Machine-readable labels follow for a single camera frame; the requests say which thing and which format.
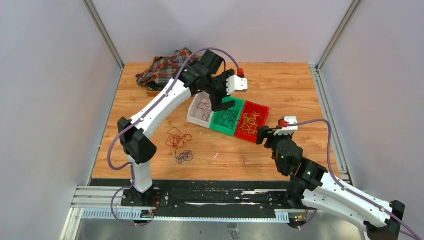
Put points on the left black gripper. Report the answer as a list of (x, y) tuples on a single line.
[(217, 104)]

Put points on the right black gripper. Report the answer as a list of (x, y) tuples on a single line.
[(263, 132)]

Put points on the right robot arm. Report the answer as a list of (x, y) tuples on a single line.
[(313, 186)]

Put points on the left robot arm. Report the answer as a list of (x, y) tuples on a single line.
[(217, 73)]

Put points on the green plastic bin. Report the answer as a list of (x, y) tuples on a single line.
[(226, 121)]

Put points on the red plastic bin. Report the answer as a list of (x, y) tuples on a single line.
[(253, 115)]

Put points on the white plastic bin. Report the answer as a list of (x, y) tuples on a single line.
[(200, 110)]

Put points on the plaid shirt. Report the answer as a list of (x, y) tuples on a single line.
[(139, 77)]

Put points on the wooden tray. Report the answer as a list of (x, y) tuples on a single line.
[(154, 92)]

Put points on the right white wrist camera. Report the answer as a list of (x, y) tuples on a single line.
[(286, 126)]

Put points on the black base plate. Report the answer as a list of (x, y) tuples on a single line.
[(219, 199)]

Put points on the aluminium frame rail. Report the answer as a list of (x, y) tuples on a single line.
[(102, 200)]

